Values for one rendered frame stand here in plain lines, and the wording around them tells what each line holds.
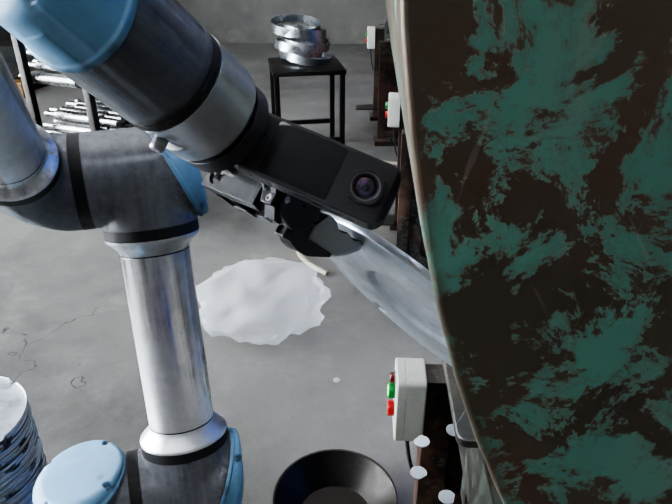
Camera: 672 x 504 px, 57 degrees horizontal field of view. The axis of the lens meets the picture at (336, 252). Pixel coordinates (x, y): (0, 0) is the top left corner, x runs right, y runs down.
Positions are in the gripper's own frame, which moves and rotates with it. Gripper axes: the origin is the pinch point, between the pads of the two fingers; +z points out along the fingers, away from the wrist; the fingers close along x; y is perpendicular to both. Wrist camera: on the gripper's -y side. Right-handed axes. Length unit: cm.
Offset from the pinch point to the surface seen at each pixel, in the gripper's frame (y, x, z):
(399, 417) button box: 12, 16, 53
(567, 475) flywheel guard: -28.6, 10.1, -28.9
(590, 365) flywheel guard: -28.5, 7.5, -31.6
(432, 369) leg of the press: 10, 6, 53
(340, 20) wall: 433, -304, 416
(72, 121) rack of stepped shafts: 227, -23, 99
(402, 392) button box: 11, 12, 49
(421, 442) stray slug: 0.9, 16.3, 39.0
